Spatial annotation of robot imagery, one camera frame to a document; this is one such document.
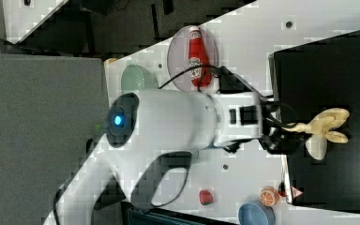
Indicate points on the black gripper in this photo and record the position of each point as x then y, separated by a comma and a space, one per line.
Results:
276, 139

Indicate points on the peeled yellow banana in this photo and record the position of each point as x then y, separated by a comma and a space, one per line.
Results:
323, 129

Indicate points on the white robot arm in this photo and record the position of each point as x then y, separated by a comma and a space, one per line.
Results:
150, 134

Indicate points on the small red green toy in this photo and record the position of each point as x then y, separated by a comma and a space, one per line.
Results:
281, 190

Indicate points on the orange slice toy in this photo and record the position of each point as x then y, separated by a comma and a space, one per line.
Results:
269, 196

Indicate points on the blue bowl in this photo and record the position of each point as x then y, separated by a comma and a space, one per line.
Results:
255, 213

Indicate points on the red toy strawberry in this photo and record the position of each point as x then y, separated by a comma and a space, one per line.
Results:
205, 197

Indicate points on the red ketchup bottle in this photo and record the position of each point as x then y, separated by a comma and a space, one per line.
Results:
198, 59

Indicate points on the grey round plate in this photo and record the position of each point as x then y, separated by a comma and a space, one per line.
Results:
177, 57

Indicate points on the green colander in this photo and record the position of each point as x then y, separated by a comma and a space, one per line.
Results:
135, 77

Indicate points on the dark blue crate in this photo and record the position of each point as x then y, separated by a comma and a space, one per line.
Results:
134, 216

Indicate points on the green toy fruit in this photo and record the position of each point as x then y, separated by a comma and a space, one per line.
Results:
98, 129

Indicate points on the black cylinder container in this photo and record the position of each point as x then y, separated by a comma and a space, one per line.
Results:
110, 195

